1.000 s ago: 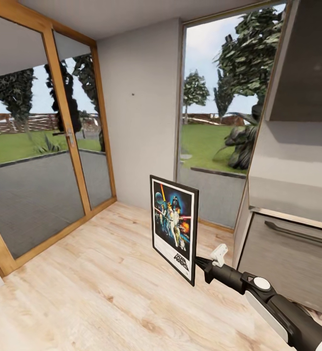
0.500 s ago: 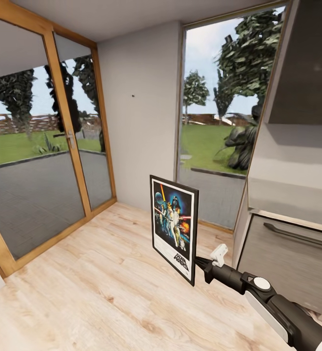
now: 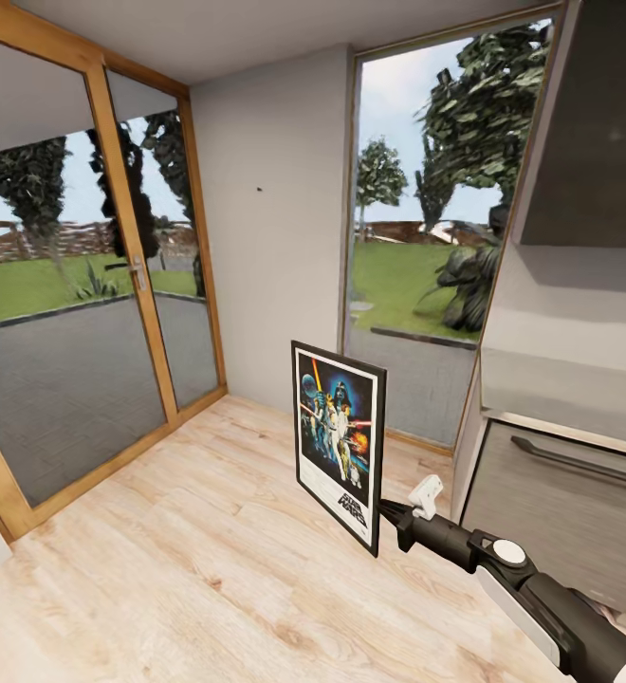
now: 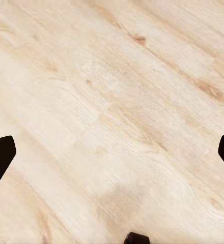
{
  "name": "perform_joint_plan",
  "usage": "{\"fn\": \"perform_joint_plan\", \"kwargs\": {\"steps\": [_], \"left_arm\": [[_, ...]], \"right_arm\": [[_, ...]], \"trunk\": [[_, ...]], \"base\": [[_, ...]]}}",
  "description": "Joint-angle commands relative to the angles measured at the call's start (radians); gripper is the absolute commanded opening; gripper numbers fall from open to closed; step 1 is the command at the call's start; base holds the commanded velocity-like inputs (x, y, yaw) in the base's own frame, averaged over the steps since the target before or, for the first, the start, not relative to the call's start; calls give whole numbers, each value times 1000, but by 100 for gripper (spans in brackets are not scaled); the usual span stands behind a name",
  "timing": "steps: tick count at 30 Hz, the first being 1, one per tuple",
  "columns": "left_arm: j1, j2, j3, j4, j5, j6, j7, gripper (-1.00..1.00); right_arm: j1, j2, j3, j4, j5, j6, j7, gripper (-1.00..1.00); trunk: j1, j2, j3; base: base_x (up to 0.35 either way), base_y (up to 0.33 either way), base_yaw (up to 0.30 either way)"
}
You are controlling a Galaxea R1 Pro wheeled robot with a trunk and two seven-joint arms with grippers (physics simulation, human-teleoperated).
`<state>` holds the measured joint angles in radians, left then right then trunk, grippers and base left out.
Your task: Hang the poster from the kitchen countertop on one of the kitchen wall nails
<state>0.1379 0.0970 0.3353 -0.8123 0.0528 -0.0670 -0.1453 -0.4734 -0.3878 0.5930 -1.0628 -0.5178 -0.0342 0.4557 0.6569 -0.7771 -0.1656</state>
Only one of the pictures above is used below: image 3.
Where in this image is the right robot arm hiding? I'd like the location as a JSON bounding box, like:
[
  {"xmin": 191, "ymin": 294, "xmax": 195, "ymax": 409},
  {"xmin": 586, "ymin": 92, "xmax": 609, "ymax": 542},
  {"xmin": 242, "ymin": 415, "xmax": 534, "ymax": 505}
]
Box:
[{"xmin": 376, "ymin": 475, "xmax": 626, "ymax": 683}]

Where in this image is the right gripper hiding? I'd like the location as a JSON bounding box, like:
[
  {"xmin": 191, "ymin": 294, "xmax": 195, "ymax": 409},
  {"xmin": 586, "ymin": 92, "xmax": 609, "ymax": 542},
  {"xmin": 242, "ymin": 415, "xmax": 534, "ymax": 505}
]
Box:
[{"xmin": 376, "ymin": 500, "xmax": 455, "ymax": 559}]

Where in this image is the poster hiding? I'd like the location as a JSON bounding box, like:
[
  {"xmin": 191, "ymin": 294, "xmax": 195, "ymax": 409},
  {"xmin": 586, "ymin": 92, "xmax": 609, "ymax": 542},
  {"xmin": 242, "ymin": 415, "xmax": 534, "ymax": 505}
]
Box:
[{"xmin": 292, "ymin": 340, "xmax": 387, "ymax": 559}]

